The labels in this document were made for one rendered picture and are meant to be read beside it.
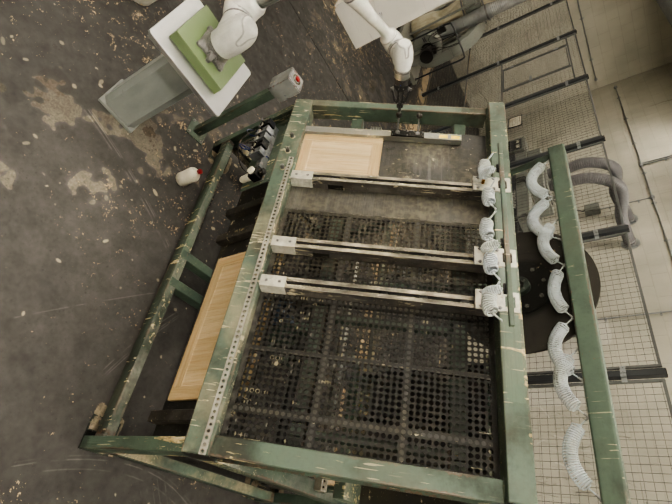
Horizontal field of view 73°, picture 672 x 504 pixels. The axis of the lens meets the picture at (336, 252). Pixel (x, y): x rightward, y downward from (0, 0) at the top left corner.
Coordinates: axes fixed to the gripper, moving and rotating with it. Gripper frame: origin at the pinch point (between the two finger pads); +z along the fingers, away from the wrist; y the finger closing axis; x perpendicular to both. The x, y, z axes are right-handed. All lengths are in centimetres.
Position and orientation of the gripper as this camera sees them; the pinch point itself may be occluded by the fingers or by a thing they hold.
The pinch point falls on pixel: (399, 107)
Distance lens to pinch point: 289.2
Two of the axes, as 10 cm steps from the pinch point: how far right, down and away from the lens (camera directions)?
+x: -1.5, 8.1, -5.6
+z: 0.6, 5.7, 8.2
